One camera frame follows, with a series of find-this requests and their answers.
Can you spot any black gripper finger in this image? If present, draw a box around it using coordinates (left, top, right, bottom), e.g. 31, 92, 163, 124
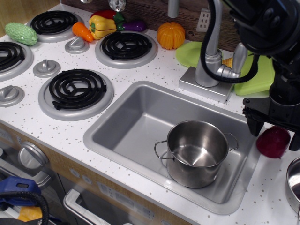
289, 130, 300, 150
247, 116, 264, 136

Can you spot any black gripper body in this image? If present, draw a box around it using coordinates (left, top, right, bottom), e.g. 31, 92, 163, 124
243, 97, 300, 133

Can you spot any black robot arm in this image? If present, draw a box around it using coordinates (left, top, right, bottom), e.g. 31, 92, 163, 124
224, 0, 300, 151

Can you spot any steel pot at right edge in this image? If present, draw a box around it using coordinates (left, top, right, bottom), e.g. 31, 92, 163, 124
285, 157, 300, 225

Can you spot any stainless steel pot in sink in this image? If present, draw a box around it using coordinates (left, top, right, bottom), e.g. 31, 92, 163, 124
159, 120, 232, 188

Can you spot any grey toy sink basin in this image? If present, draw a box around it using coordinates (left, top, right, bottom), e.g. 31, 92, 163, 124
83, 81, 260, 215

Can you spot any yellow toy corn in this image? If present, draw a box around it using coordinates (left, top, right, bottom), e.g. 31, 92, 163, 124
222, 57, 233, 68

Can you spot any silver toy faucet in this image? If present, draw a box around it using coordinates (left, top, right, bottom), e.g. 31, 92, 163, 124
179, 0, 248, 103

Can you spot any white toy spatula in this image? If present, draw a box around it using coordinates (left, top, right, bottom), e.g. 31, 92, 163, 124
196, 8, 210, 32

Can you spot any orange toy pumpkin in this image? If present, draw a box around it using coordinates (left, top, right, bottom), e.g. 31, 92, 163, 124
157, 22, 185, 50

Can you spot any purple toy eggplant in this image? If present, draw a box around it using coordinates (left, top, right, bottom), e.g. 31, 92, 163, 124
121, 20, 147, 32

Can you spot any back right stove burner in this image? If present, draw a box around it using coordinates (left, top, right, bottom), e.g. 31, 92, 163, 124
95, 31, 158, 69

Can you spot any stove burner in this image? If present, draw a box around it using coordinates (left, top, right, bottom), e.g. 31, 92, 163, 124
27, 10, 83, 43
0, 42, 34, 82
38, 69, 114, 121
95, 31, 158, 69

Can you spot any red toy bell pepper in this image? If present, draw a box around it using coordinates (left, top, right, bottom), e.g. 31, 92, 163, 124
91, 9, 125, 28

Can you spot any front right stove burner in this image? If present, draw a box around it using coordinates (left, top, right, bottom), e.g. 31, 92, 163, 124
38, 69, 114, 121

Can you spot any yellow toy bell pepper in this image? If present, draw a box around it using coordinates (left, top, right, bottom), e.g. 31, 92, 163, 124
89, 15, 117, 40

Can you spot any silver stove knob top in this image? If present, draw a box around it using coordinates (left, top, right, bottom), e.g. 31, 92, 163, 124
65, 37, 90, 54

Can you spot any silver stove knob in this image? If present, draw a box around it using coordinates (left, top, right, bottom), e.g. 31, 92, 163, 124
0, 85, 25, 107
33, 60, 61, 78
65, 37, 90, 54

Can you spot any orange toy carrot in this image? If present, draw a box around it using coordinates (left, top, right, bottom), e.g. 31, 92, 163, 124
72, 22, 94, 42

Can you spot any silver stove knob middle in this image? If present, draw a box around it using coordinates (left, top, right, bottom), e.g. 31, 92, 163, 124
33, 60, 61, 78

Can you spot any back left stove burner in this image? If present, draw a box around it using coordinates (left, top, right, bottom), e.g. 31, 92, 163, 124
27, 10, 83, 43

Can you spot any silver oven dial knob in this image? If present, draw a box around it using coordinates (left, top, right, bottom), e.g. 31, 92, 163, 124
18, 141, 49, 170

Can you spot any front left stove burner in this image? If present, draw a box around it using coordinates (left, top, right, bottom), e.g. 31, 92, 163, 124
0, 42, 34, 82

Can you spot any yellow cloth bottom left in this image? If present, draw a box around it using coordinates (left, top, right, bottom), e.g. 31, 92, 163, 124
17, 206, 42, 222

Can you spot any silver stove knob bottom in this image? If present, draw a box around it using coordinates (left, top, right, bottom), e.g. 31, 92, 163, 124
0, 85, 25, 107

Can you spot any green toy bitter gourd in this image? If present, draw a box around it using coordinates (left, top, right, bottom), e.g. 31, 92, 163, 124
4, 22, 38, 46

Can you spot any blue clamp tool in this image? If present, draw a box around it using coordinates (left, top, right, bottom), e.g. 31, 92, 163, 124
0, 176, 41, 211

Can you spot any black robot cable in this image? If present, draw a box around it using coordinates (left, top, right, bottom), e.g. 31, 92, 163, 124
200, 0, 260, 83

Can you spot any silver hanging utensil handle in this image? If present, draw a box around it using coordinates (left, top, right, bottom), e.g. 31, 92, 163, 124
167, 0, 180, 18

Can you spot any silver oven door handle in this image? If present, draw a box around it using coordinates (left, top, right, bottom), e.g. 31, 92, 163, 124
62, 188, 132, 225

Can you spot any black hose bottom left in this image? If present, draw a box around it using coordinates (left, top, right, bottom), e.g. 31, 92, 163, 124
0, 191, 50, 225

